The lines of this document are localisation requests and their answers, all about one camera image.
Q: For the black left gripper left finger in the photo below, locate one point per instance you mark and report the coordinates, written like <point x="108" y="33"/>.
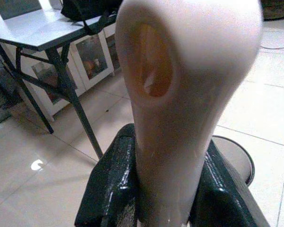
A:
<point x="109" y="186"/>

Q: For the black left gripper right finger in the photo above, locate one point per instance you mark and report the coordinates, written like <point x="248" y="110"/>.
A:
<point x="223" y="191"/>

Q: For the round black-rimmed stool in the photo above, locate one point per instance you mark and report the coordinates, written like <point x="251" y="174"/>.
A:
<point x="239" y="157"/>

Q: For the white glass-door cabinet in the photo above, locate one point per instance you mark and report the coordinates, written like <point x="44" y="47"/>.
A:
<point x="90" y="61"/>

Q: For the grey folding table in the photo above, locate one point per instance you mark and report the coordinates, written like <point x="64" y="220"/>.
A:
<point x="35" y="30"/>

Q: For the black bag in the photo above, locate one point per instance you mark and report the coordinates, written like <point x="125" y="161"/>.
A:
<point x="90" y="9"/>

